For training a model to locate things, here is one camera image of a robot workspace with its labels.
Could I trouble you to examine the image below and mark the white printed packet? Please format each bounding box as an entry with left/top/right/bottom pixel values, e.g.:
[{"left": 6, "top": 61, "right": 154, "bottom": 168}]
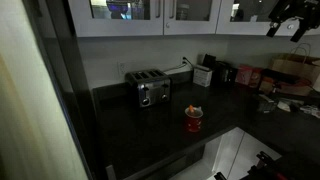
[{"left": 299, "top": 104, "right": 320, "bottom": 119}]

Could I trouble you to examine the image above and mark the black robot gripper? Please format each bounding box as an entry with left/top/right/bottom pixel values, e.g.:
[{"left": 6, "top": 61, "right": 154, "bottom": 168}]
[{"left": 265, "top": 0, "right": 320, "bottom": 43}]

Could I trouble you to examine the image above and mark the white printed box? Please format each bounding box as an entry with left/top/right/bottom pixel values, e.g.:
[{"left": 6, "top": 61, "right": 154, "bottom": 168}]
[{"left": 192, "top": 64, "right": 214, "bottom": 88}]

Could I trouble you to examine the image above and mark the white wall outlet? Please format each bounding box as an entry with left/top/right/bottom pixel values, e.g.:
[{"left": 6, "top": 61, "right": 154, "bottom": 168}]
[{"left": 117, "top": 61, "right": 130, "bottom": 76}]

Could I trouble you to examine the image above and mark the black power cord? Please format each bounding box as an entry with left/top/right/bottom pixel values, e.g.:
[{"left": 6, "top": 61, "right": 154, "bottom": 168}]
[{"left": 162, "top": 56, "right": 195, "bottom": 74}]

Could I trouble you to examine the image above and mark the dark refrigerator side panel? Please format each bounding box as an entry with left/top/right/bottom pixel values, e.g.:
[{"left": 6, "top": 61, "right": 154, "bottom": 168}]
[{"left": 22, "top": 0, "right": 101, "bottom": 180}]

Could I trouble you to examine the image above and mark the narrow white lower cabinet door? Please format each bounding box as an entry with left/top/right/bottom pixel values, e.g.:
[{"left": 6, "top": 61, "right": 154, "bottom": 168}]
[{"left": 211, "top": 126, "right": 246, "bottom": 180}]

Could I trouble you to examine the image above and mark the narrow glass cabinet door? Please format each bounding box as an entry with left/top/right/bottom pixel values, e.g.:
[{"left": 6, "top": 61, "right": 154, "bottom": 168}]
[{"left": 162, "top": 0, "right": 223, "bottom": 36}]

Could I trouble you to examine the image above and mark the black upright device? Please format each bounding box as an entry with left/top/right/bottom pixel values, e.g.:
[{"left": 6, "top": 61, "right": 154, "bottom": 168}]
[{"left": 201, "top": 53, "right": 217, "bottom": 70}]

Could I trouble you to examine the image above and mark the red mug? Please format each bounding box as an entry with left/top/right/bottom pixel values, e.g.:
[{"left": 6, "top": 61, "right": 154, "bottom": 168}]
[{"left": 184, "top": 106, "right": 204, "bottom": 133}]

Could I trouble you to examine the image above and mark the wide glass cabinet door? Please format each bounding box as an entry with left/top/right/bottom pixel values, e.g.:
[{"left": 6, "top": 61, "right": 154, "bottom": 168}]
[{"left": 67, "top": 0, "right": 165, "bottom": 38}]

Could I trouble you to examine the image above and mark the glass cabinet door with knob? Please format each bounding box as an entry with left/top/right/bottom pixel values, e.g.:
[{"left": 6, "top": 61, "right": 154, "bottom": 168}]
[{"left": 215, "top": 0, "right": 320, "bottom": 37}]

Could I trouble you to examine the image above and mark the brown paper bag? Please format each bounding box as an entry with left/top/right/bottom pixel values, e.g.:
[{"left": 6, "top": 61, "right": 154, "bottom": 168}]
[{"left": 268, "top": 42, "right": 320, "bottom": 98}]

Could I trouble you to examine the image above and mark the silver four-slot toaster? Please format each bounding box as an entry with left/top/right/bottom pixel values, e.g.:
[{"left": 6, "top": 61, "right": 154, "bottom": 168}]
[{"left": 124, "top": 68, "right": 173, "bottom": 109}]

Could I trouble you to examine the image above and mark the glass jar in cabinet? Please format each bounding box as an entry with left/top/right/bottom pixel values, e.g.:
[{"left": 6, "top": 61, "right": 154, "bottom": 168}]
[{"left": 176, "top": 3, "right": 191, "bottom": 21}]

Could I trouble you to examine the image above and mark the pink cardboard box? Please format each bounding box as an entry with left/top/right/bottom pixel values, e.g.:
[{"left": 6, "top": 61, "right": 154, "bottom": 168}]
[{"left": 235, "top": 64, "right": 265, "bottom": 89}]

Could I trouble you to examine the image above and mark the orange marker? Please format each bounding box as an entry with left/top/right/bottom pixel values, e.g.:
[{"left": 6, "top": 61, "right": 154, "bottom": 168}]
[{"left": 187, "top": 104, "right": 203, "bottom": 116}]

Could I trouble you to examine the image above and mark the small white object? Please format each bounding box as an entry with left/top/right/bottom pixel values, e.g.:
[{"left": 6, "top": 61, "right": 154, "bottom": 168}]
[{"left": 276, "top": 100, "right": 292, "bottom": 113}]

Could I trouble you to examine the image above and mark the wide white lower cabinet door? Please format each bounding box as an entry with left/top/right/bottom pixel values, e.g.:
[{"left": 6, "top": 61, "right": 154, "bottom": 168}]
[{"left": 227, "top": 131, "right": 283, "bottom": 180}]

